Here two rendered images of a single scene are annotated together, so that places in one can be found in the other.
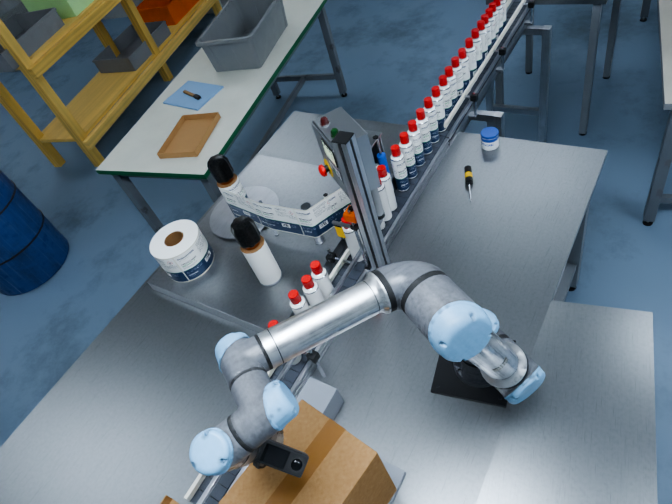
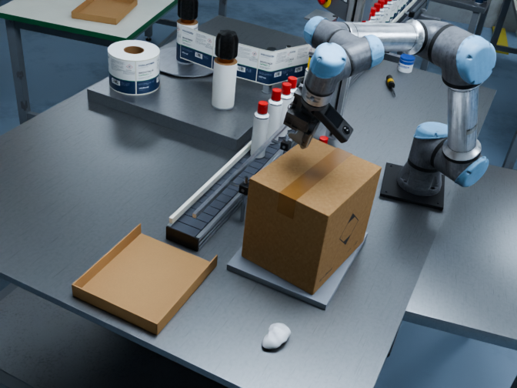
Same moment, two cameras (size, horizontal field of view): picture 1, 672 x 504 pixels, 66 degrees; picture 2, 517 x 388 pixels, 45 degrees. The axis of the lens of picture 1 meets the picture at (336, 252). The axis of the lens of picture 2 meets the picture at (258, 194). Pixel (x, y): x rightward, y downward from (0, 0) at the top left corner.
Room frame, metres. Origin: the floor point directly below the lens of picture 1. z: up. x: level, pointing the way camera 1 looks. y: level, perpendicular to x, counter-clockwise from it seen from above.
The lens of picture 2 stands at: (-0.73, 0.97, 2.02)
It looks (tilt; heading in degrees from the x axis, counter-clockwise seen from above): 35 degrees down; 336
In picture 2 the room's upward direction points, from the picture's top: 7 degrees clockwise
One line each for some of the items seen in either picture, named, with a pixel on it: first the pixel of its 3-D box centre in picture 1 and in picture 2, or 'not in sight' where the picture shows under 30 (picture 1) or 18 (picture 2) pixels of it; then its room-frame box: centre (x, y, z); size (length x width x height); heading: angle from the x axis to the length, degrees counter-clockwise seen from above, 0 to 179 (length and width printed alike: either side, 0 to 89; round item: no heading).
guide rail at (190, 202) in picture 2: (290, 340); (254, 141); (1.00, 0.24, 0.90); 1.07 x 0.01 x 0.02; 134
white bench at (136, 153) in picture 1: (249, 122); (137, 36); (3.22, 0.23, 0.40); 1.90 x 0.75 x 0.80; 145
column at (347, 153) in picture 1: (369, 226); (347, 55); (1.10, -0.12, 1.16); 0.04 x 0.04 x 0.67; 44
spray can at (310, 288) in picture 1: (315, 297); (283, 109); (1.07, 0.12, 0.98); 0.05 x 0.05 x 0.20
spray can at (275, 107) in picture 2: (302, 312); (273, 116); (1.03, 0.17, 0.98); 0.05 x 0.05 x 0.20
